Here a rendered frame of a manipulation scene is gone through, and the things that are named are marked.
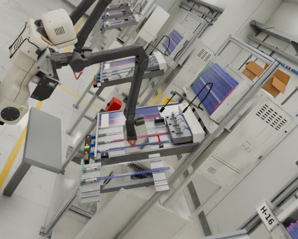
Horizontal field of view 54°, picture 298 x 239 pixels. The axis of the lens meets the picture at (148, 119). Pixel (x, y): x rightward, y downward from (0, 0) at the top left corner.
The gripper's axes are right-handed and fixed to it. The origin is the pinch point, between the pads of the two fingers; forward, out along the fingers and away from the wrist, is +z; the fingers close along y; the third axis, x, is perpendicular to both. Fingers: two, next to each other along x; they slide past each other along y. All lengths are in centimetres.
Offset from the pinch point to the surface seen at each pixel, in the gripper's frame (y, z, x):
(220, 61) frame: 49, -35, -79
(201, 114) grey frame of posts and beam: 8, -12, -51
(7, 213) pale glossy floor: -7, 35, 95
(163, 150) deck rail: -10.0, 0.9, -19.5
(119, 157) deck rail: -9.8, 1.1, 10.2
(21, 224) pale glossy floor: -12, 43, 86
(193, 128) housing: -0.4, -6.6, -42.7
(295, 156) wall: 62, 83, -165
